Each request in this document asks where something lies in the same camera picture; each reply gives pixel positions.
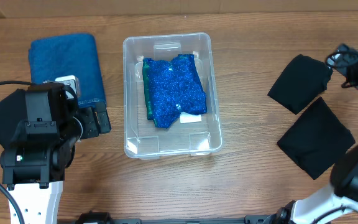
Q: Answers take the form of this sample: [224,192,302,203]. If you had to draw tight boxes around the black cloth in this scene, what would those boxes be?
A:
[277,97,356,180]
[268,54,333,114]
[0,89,27,149]

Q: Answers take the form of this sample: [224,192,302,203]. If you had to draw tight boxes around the blue sequin glitter garment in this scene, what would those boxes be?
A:
[142,54,208,128]

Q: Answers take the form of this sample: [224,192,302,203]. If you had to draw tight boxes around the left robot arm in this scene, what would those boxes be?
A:
[1,83,111,223]

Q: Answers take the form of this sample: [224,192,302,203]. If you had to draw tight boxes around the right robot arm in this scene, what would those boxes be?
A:
[265,44,358,223]

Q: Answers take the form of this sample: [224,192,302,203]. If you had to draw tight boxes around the clear plastic storage bin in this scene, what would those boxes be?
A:
[123,32,223,159]

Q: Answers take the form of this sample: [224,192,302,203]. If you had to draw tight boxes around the folded blue denim jeans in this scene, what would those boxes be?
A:
[28,33,106,108]

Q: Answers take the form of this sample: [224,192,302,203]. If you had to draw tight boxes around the white label in bin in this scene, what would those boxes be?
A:
[180,112,202,124]

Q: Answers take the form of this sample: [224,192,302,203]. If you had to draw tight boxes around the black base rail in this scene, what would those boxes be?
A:
[54,211,279,224]

